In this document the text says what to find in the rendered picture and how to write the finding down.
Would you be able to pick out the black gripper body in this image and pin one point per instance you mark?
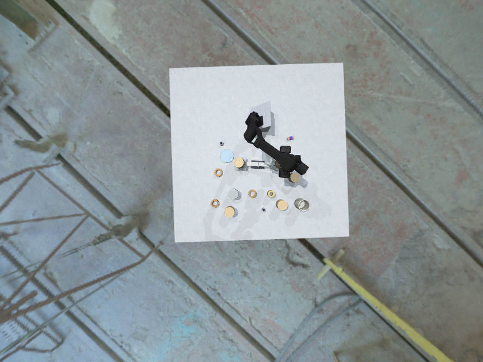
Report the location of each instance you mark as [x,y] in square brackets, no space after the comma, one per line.
[282,173]

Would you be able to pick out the grey balance beam with round pans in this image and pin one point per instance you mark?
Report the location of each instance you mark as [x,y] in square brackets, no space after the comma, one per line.
[259,165]

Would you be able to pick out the light blue round disc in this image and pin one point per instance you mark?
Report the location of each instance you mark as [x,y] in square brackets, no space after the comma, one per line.
[227,155]

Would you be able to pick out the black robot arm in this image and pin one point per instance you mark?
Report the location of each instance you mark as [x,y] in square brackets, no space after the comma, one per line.
[288,162]

